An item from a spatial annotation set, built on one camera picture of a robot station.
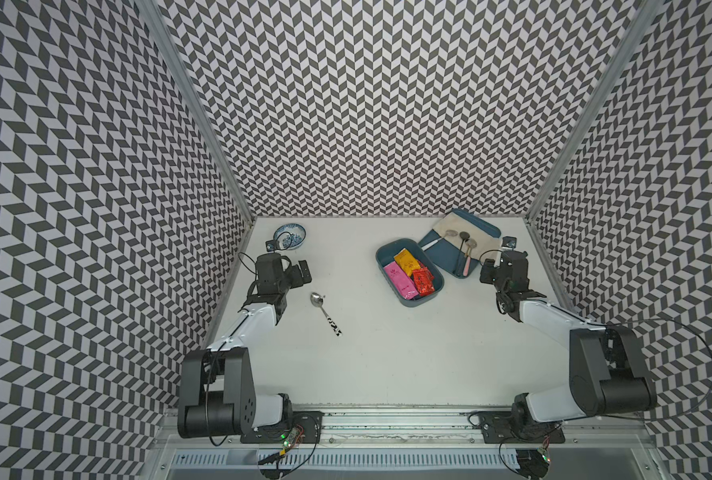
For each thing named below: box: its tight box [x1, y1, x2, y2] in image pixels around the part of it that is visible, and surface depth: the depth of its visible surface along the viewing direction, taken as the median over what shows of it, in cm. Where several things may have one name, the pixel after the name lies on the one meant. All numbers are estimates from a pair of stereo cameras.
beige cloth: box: [432, 212, 502, 260], surface depth 118 cm
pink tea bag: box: [384, 261, 419, 300], surface depth 99 cm
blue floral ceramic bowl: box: [273, 223, 307, 251], surface depth 113 cm
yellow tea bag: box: [394, 248, 421, 277], surface depth 104 cm
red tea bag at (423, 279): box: [412, 267, 435, 296], surface depth 98 cm
